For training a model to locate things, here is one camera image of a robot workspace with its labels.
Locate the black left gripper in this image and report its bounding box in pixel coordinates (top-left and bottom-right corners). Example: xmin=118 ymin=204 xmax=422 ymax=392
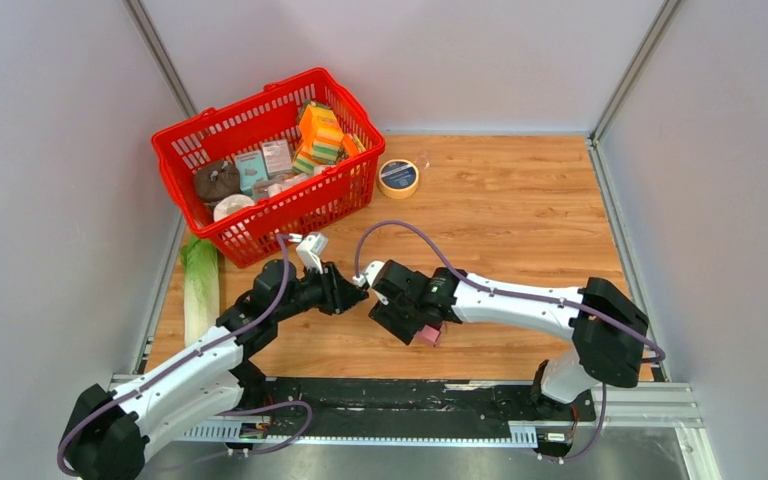
xmin=273 ymin=259 xmax=369 ymax=323

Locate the pink paper box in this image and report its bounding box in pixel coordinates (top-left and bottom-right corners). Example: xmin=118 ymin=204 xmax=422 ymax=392
xmin=414 ymin=325 xmax=442 ymax=348

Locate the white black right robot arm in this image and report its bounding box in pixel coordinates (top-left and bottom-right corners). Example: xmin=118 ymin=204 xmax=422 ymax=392
xmin=353 ymin=260 xmax=648 ymax=419

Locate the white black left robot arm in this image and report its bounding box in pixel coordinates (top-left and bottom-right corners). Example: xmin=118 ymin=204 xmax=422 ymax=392
xmin=57 ymin=260 xmax=368 ymax=479

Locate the grey pink small box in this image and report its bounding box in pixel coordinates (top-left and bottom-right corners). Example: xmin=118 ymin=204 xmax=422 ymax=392
xmin=261 ymin=139 xmax=293 ymax=178

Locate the teal small box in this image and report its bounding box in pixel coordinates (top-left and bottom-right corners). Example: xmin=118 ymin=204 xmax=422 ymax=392
xmin=234 ymin=150 xmax=269 ymax=195

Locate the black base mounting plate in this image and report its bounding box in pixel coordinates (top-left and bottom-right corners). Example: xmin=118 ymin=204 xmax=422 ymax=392
xmin=239 ymin=377 xmax=598 ymax=439

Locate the yellow masking tape roll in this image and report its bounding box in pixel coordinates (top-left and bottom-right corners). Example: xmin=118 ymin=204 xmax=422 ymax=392
xmin=377 ymin=159 xmax=420 ymax=200

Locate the green yellow sponge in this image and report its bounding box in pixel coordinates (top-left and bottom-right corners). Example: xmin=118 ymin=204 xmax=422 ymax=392
xmin=292 ymin=147 xmax=321 ymax=175

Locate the red plastic shopping basket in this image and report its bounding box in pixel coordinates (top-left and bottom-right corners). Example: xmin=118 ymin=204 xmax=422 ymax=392
xmin=151 ymin=68 xmax=385 ymax=268

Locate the napa cabbage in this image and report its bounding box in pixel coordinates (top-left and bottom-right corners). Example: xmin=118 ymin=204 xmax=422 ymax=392
xmin=179 ymin=236 xmax=220 ymax=346

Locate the white tape roll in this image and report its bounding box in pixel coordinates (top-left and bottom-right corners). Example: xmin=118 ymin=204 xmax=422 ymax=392
xmin=212 ymin=194 xmax=256 ymax=222

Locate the orange yellow sponge pack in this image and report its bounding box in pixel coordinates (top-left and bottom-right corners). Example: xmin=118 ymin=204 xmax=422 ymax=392
xmin=298 ymin=101 xmax=345 ymax=164

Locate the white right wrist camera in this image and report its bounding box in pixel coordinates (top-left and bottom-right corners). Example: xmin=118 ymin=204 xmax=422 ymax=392
xmin=352 ymin=260 xmax=389 ymax=305

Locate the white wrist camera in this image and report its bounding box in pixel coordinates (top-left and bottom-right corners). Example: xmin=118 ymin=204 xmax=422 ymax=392
xmin=289 ymin=232 xmax=328 ymax=274
xmin=352 ymin=260 xmax=389 ymax=305

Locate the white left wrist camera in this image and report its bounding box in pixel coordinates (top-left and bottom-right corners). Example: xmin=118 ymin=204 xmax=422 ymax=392
xmin=289 ymin=232 xmax=328 ymax=274

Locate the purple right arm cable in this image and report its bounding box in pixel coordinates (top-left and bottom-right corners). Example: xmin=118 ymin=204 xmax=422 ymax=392
xmin=354 ymin=219 xmax=668 ymax=464

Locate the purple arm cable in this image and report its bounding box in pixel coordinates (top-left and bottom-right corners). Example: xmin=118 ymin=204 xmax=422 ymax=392
xmin=354 ymin=219 xmax=668 ymax=464
xmin=56 ymin=233 xmax=314 ymax=477

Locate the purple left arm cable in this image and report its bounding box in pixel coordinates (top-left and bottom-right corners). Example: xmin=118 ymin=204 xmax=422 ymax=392
xmin=56 ymin=233 xmax=314 ymax=477

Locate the aluminium rail frame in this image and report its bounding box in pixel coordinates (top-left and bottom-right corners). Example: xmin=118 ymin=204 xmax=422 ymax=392
xmin=95 ymin=374 xmax=705 ymax=448

